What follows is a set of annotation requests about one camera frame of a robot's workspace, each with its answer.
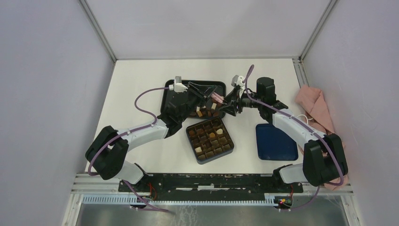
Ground pink tongs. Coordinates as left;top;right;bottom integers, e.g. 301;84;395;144
211;92;224;104

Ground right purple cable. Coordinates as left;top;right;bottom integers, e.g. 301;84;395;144
243;65;344;211

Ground blue box lid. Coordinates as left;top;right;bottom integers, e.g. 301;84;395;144
255;123;298;161

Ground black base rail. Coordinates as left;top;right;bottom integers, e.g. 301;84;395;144
132;173;303;201

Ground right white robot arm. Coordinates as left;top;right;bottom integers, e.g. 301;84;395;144
220;75;348;192

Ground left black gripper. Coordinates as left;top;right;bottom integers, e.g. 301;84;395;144
179;82;218;122

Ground blue chocolate box with insert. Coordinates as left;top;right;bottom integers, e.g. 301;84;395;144
186;117;235;164

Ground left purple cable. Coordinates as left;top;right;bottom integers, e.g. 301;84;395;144
88;87;175;214

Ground black chocolate tray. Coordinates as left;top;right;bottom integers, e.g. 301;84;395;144
160;80;226;119

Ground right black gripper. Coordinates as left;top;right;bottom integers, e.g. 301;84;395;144
219;87;263;117

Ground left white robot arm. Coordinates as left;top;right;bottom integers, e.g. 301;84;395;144
85;82;217;192

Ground white cable duct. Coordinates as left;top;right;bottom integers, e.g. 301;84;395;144
81;194;294;207

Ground pink cloth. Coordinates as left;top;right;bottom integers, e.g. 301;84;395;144
295;87;347;191

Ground purple cable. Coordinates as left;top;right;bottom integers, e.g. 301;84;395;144
243;65;344;211
88;87;175;214

